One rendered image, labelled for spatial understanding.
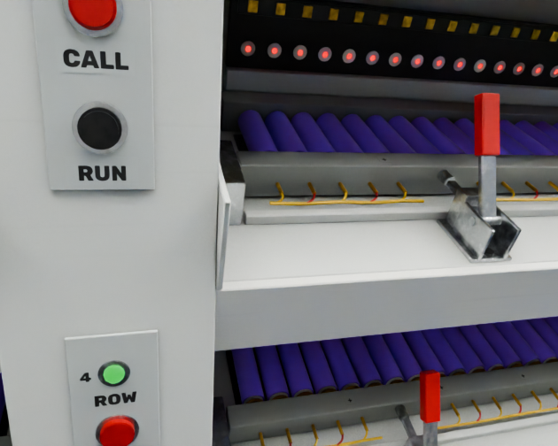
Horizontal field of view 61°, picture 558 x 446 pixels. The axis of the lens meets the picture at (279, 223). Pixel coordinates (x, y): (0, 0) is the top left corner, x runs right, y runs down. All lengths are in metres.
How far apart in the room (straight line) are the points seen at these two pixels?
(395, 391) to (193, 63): 0.31
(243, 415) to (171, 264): 0.18
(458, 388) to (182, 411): 0.25
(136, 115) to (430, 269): 0.17
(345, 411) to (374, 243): 0.16
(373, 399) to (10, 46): 0.33
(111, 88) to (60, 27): 0.03
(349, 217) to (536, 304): 0.13
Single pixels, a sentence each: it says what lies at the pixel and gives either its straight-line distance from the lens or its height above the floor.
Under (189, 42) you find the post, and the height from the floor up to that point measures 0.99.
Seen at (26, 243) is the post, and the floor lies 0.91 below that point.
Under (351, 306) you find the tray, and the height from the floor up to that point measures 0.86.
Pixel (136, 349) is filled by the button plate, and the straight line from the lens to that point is 0.24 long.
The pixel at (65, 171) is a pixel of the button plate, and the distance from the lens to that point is 0.20.
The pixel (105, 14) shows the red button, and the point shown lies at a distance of 0.19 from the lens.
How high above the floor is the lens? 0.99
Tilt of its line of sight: 19 degrees down
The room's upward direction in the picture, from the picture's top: 4 degrees clockwise
